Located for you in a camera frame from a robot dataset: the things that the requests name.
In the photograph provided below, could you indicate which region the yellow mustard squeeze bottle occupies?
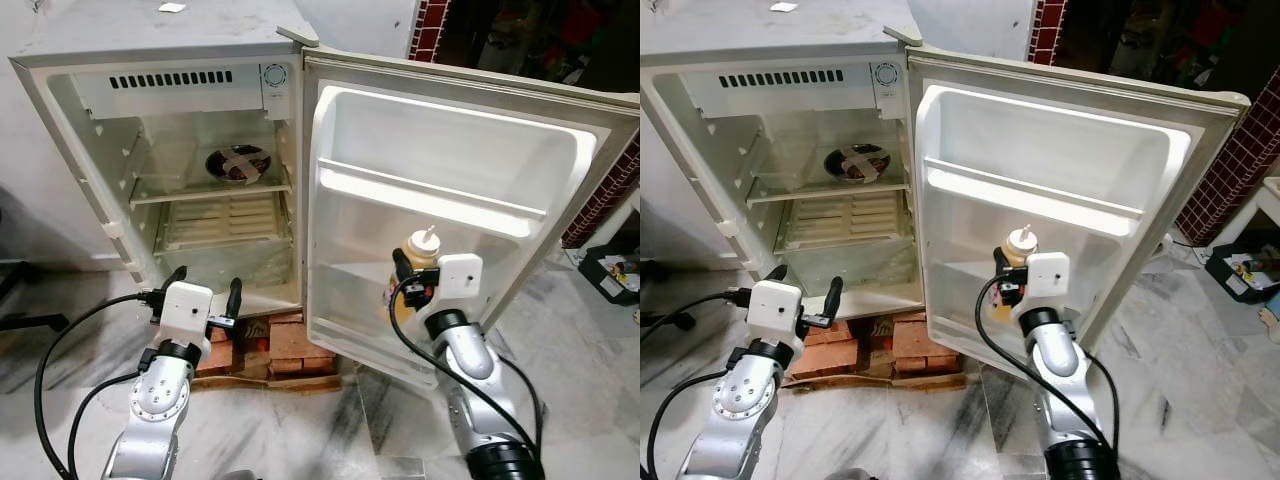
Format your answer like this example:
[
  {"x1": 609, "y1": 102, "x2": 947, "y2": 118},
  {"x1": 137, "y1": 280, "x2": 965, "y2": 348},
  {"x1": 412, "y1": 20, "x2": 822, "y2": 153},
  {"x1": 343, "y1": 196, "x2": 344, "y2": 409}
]
[
  {"x1": 985, "y1": 225, "x2": 1039, "y2": 321},
  {"x1": 386, "y1": 225, "x2": 441, "y2": 323}
]

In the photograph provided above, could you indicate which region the clear glass fridge shelf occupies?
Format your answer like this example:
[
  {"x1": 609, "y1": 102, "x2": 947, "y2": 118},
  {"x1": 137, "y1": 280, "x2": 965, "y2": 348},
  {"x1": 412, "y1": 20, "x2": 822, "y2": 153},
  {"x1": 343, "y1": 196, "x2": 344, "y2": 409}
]
[
  {"x1": 128, "y1": 160, "x2": 294, "y2": 207},
  {"x1": 745, "y1": 160, "x2": 911, "y2": 206}
]

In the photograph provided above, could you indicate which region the white fridge door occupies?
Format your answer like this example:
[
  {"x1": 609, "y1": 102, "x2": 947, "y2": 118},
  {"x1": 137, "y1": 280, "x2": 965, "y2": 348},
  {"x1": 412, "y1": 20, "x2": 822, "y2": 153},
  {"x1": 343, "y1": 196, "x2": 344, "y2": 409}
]
[
  {"x1": 905, "y1": 45, "x2": 1253, "y2": 393},
  {"x1": 298, "y1": 48, "x2": 641, "y2": 393}
]

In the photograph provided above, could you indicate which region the white fridge body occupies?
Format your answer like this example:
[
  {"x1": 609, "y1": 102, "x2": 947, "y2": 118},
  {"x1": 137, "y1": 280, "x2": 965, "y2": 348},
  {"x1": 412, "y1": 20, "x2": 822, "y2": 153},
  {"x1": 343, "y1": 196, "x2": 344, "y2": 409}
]
[
  {"x1": 640, "y1": 0, "x2": 926, "y2": 321},
  {"x1": 8, "y1": 0, "x2": 323, "y2": 319}
]

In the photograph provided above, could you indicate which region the orange clay brick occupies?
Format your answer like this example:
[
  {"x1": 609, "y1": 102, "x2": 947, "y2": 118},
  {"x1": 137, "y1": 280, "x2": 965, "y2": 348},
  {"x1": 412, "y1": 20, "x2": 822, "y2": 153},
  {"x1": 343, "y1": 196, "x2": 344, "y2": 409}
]
[
  {"x1": 888, "y1": 318, "x2": 969, "y2": 377},
  {"x1": 788, "y1": 320, "x2": 853, "y2": 379},
  {"x1": 195, "y1": 318, "x2": 249, "y2": 377},
  {"x1": 266, "y1": 318, "x2": 341, "y2": 366}
]

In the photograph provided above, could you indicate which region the light wooden board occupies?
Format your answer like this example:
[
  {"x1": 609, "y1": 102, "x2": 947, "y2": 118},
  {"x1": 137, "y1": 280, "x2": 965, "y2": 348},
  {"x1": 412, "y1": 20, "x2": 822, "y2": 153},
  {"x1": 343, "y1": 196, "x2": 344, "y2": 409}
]
[
  {"x1": 190, "y1": 368, "x2": 344, "y2": 394},
  {"x1": 783, "y1": 370, "x2": 969, "y2": 394}
]

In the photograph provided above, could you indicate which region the dark round bowl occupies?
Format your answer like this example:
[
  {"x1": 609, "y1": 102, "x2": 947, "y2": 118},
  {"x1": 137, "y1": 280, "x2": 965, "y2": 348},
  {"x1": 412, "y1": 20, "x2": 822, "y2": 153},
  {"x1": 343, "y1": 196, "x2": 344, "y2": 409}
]
[
  {"x1": 823, "y1": 143, "x2": 891, "y2": 185},
  {"x1": 205, "y1": 145, "x2": 273, "y2": 187}
]

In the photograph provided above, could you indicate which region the black plastic bin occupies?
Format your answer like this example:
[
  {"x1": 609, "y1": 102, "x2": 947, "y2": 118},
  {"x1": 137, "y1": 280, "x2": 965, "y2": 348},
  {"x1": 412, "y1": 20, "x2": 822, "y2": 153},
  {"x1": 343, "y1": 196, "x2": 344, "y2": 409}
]
[
  {"x1": 1203, "y1": 243, "x2": 1280, "y2": 305},
  {"x1": 578, "y1": 243, "x2": 641, "y2": 307}
]

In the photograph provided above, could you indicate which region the red tiled pillar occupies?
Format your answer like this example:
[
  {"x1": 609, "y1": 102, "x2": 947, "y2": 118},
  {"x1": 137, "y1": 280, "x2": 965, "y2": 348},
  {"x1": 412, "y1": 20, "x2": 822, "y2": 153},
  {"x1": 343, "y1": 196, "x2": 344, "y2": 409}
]
[
  {"x1": 1172, "y1": 95, "x2": 1280, "y2": 249},
  {"x1": 1028, "y1": 0, "x2": 1069, "y2": 66},
  {"x1": 408, "y1": 0, "x2": 451, "y2": 61},
  {"x1": 560, "y1": 135, "x2": 641, "y2": 251}
]

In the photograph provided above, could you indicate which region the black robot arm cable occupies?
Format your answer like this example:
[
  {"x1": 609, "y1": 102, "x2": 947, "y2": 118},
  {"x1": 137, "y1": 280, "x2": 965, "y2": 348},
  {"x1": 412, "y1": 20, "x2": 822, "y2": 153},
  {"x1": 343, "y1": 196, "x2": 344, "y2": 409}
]
[
  {"x1": 33, "y1": 290, "x2": 166, "y2": 480},
  {"x1": 975, "y1": 275, "x2": 1116, "y2": 451},
  {"x1": 65, "y1": 368, "x2": 146, "y2": 480},
  {"x1": 647, "y1": 368, "x2": 731, "y2": 480},
  {"x1": 387, "y1": 275, "x2": 543, "y2": 456},
  {"x1": 640, "y1": 289, "x2": 757, "y2": 343}
]

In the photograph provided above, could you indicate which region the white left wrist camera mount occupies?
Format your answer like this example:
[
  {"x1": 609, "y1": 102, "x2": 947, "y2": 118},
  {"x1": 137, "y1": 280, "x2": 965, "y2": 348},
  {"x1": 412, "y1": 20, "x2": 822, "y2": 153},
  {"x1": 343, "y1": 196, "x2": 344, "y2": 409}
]
[
  {"x1": 747, "y1": 279, "x2": 805, "y2": 347},
  {"x1": 157, "y1": 281, "x2": 215, "y2": 347}
]

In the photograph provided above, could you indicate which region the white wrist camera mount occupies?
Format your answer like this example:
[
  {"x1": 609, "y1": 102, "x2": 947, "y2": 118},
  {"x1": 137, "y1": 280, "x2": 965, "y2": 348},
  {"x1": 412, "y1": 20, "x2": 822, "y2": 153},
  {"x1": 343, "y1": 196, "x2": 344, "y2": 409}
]
[
  {"x1": 157, "y1": 281, "x2": 215, "y2": 347},
  {"x1": 747, "y1": 279, "x2": 805, "y2": 347},
  {"x1": 428, "y1": 253, "x2": 485, "y2": 321},
  {"x1": 1022, "y1": 252, "x2": 1071, "y2": 321}
]

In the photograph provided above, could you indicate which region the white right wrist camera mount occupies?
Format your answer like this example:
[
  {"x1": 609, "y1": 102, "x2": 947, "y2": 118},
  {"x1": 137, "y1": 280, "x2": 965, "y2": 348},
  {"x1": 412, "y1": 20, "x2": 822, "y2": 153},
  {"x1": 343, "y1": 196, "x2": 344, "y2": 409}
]
[
  {"x1": 1022, "y1": 252, "x2": 1071, "y2": 321},
  {"x1": 428, "y1": 253, "x2": 485, "y2": 321}
]

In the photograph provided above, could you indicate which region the white fridge door shelf rail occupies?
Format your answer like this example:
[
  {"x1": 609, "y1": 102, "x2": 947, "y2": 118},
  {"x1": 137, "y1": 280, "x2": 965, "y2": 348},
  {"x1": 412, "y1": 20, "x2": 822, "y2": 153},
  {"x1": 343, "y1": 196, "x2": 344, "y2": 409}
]
[
  {"x1": 316, "y1": 158, "x2": 549, "y2": 239},
  {"x1": 922, "y1": 156, "x2": 1147, "y2": 239}
]

